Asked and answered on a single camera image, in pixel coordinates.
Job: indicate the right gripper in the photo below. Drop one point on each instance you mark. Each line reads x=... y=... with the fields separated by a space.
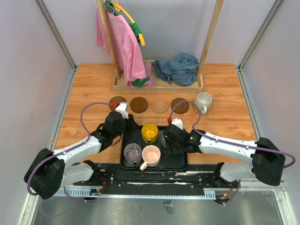
x=171 y=148

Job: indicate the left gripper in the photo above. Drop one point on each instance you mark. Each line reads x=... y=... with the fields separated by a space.
x=131 y=124

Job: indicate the grey mug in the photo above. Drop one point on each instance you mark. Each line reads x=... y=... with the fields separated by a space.
x=163 y=141

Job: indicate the white cup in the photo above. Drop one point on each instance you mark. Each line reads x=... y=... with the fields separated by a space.
x=203 y=102

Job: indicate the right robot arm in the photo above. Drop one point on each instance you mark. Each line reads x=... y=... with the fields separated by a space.
x=259 y=160

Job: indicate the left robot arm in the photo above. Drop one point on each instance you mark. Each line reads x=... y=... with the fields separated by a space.
x=52 y=170

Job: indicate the yellow cup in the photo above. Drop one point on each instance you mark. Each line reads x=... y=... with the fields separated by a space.
x=149 y=133

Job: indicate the purple cup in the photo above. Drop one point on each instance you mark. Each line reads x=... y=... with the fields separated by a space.
x=133 y=154

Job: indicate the left woven rattan coaster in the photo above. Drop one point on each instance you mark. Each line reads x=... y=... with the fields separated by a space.
x=160 y=106

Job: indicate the black plastic tray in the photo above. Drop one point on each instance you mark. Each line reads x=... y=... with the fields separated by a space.
x=174 y=162

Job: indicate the brown wooden saucer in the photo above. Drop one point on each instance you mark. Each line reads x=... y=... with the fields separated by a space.
x=115 y=102
x=139 y=104
x=179 y=105

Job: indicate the pink mug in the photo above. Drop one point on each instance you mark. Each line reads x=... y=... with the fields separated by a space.
x=151 y=157

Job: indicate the wooden clothes rack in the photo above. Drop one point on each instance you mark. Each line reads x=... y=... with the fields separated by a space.
x=117 y=79

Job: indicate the green cloth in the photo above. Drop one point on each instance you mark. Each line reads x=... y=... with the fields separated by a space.
x=140 y=82

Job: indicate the blue crumpled cloth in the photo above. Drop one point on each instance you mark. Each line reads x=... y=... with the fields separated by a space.
x=181 y=70

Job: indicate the pink shirt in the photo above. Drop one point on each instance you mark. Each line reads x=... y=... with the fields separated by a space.
x=128 y=52

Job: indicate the green clothes hanger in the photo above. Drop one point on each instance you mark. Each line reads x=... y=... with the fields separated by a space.
x=115 y=12

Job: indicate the yellow clothes hanger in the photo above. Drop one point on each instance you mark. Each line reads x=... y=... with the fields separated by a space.
x=133 y=25

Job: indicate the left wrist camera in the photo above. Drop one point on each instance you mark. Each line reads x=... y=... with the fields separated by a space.
x=122 y=108

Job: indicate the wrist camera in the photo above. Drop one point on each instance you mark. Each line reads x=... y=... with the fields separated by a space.
x=122 y=108
x=177 y=122

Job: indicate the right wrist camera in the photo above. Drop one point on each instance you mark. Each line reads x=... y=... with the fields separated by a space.
x=177 y=122

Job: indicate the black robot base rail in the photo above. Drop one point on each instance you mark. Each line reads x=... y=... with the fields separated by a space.
x=112 y=180

